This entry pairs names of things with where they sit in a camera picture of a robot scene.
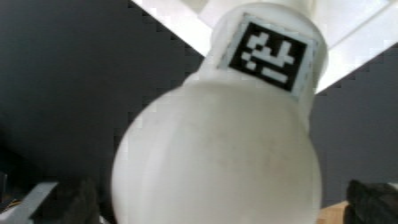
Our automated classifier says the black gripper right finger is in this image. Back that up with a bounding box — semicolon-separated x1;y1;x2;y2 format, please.
343;180;398;224

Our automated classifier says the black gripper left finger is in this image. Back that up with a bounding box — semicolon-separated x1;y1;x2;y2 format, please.
0;179;99;224

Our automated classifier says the white lamp bulb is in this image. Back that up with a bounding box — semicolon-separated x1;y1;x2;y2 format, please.
112;3;327;224

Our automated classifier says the white lamp base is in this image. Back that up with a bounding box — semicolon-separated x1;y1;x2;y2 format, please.
199;0;314;20

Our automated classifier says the white U-shaped border frame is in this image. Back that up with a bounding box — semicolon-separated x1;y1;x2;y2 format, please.
129;0;398;92

